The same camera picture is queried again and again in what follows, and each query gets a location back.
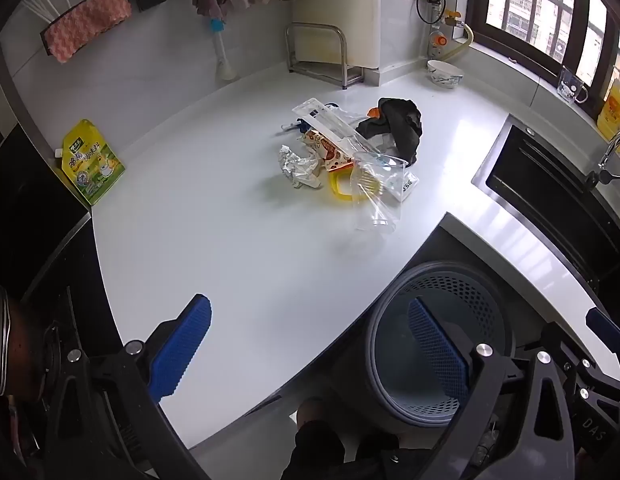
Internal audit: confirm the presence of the pale yellow hose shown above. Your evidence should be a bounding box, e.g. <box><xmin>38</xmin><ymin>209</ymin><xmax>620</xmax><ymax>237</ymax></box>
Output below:
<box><xmin>434</xmin><ymin>22</ymin><xmax>476</xmax><ymax>64</ymax></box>

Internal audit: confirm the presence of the white bottle brush blue collar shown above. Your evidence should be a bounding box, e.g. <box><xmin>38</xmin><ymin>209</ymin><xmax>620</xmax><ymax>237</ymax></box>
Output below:
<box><xmin>208</xmin><ymin>16</ymin><xmax>239</xmax><ymax>81</ymax></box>

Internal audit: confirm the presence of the white cutting board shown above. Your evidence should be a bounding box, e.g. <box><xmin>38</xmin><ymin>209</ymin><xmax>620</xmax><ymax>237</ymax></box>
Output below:
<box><xmin>290</xmin><ymin>0</ymin><xmax>383</xmax><ymax>69</ymax></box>

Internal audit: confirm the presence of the clear printed glass mug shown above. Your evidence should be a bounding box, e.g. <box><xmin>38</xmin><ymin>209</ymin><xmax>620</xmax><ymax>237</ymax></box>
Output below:
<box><xmin>557</xmin><ymin>65</ymin><xmax>589</xmax><ymax>106</ymax></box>

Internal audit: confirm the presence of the clear plastic blister pack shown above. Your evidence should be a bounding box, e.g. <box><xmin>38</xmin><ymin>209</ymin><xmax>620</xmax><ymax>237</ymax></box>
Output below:
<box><xmin>292</xmin><ymin>97</ymin><xmax>387</xmax><ymax>162</ymax></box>

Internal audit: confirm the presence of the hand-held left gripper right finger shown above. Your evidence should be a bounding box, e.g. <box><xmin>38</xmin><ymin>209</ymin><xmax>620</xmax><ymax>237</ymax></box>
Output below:
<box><xmin>407</xmin><ymin>297</ymin><xmax>578</xmax><ymax>480</ymax></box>

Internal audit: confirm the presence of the white patterned bowl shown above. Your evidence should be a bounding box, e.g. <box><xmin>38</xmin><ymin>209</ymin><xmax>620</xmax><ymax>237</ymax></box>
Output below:
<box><xmin>427</xmin><ymin>59</ymin><xmax>463</xmax><ymax>90</ymax></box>

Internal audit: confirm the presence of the dark cooking pot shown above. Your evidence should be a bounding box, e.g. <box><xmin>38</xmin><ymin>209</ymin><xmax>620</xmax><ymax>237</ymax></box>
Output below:
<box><xmin>0</xmin><ymin>285</ymin><xmax>51</xmax><ymax>402</ymax></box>

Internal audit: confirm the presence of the white wrapper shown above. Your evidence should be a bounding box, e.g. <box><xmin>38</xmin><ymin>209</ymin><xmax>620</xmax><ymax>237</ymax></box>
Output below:
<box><xmin>277</xmin><ymin>144</ymin><xmax>323</xmax><ymax>190</ymax></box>

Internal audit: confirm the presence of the orange printed snack wrapper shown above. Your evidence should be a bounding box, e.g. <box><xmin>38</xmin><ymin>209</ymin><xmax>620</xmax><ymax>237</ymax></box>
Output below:
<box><xmin>302</xmin><ymin>129</ymin><xmax>354</xmax><ymax>174</ymax></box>

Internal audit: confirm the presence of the black cloth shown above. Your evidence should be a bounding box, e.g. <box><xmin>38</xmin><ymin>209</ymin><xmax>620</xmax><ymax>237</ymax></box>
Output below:
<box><xmin>357</xmin><ymin>97</ymin><xmax>423</xmax><ymax>167</ymax></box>

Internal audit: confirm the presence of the yellow oil bottle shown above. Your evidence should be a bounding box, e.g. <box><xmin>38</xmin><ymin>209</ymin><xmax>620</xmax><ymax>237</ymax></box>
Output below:
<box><xmin>596</xmin><ymin>79</ymin><xmax>620</xmax><ymax>142</ymax></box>

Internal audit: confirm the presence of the yellow plastic ring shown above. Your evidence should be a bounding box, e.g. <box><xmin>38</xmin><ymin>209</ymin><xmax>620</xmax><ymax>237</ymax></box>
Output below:
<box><xmin>329</xmin><ymin>167</ymin><xmax>381</xmax><ymax>203</ymax></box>

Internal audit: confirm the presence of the chrome faucet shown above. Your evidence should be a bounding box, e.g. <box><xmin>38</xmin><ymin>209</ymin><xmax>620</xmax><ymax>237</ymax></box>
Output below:
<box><xmin>585</xmin><ymin>129</ymin><xmax>620</xmax><ymax>192</ymax></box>

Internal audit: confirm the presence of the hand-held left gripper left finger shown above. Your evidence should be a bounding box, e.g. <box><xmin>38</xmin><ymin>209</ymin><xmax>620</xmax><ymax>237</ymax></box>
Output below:
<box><xmin>44</xmin><ymin>294</ymin><xmax>214</xmax><ymax>480</ymax></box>

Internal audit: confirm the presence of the clear plastic zip bag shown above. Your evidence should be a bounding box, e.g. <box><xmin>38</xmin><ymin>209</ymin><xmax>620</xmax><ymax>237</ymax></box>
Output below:
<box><xmin>350</xmin><ymin>150</ymin><xmax>409</xmax><ymax>237</ymax></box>

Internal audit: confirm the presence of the steel cutting board rack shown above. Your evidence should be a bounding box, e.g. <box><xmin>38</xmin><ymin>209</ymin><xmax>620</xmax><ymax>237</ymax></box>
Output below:
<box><xmin>285</xmin><ymin>22</ymin><xmax>365</xmax><ymax>91</ymax></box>

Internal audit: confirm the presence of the dark framed window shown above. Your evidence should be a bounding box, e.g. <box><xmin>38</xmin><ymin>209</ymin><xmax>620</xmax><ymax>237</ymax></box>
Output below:
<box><xmin>469</xmin><ymin>0</ymin><xmax>620</xmax><ymax>92</ymax></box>

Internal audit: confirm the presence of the grey perforated waste basket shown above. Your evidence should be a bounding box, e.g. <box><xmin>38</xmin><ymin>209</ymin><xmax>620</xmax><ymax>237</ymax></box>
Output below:
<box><xmin>340</xmin><ymin>260</ymin><xmax>517</xmax><ymax>437</ymax></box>

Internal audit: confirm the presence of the black kitchen sink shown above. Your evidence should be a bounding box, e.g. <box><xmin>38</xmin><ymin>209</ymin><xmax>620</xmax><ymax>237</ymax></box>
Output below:
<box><xmin>472</xmin><ymin>113</ymin><xmax>620</xmax><ymax>292</ymax></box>

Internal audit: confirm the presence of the black cooktop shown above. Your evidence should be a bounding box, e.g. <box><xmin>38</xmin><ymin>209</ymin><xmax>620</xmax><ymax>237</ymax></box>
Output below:
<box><xmin>0</xmin><ymin>210</ymin><xmax>123</xmax><ymax>411</ymax></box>

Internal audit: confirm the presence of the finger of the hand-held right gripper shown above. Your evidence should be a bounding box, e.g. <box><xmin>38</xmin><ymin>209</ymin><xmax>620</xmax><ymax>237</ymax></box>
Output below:
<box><xmin>540</xmin><ymin>321</ymin><xmax>598</xmax><ymax>386</ymax></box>
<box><xmin>585</xmin><ymin>306</ymin><xmax>620</xmax><ymax>361</ymax></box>

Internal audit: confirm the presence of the white stick bundle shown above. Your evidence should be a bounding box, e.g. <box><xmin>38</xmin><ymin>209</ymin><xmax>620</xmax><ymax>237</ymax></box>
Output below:
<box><xmin>22</xmin><ymin>0</ymin><xmax>58</xmax><ymax>25</ymax></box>

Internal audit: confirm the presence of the pink wavy sponge cloth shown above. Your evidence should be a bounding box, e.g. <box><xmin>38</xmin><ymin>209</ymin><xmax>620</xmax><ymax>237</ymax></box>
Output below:
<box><xmin>42</xmin><ymin>0</ymin><xmax>133</xmax><ymax>65</ymax></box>

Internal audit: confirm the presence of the blue strap white tool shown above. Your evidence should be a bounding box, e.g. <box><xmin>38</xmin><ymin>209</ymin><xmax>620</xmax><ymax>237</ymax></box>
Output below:
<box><xmin>282</xmin><ymin>102</ymin><xmax>341</xmax><ymax>137</ymax></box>

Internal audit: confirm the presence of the yellow green refill pouch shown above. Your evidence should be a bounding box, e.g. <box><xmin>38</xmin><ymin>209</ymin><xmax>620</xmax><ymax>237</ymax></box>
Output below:
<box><xmin>56</xmin><ymin>119</ymin><xmax>126</xmax><ymax>206</ymax></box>

